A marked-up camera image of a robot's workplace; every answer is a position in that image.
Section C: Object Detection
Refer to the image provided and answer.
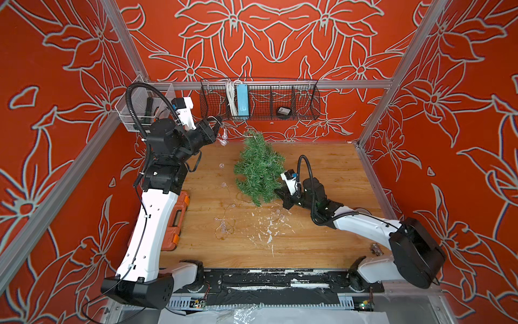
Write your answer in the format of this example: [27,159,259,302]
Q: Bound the small green christmas tree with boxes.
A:
[234,130,285,207]

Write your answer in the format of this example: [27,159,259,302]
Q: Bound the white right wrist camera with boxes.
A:
[281,170,299,196]

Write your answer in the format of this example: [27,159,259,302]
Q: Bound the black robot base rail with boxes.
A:
[117,266,418,311]

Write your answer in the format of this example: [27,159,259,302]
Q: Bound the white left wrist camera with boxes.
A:
[172,97,196,131]

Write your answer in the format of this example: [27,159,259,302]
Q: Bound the small black device in basket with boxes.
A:
[277,107,292,116]

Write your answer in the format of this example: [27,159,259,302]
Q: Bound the clear bulb string lights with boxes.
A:
[208,115,284,240]

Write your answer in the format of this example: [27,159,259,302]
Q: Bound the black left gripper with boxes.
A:
[175,114,223,166]

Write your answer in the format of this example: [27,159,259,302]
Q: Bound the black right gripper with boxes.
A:
[272,187,318,215]

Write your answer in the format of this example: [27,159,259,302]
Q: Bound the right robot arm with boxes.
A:
[275,168,446,292]

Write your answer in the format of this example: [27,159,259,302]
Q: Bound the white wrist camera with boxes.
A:
[281,170,299,196]
[172,97,196,131]

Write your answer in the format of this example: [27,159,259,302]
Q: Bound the orange plastic tool case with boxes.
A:
[161,190,190,251]

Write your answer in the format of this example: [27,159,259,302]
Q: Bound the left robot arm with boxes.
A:
[101,82,221,309]

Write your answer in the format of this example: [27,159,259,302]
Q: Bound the white cable bundle in basket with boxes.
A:
[224,80,238,117]

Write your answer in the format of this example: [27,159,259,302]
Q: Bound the dark tool in bin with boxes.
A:
[142,97,154,124]

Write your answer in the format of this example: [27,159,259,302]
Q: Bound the black wire wall basket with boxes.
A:
[200,78,322,122]

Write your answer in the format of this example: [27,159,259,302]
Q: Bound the teal box in basket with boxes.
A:
[236,84,250,119]

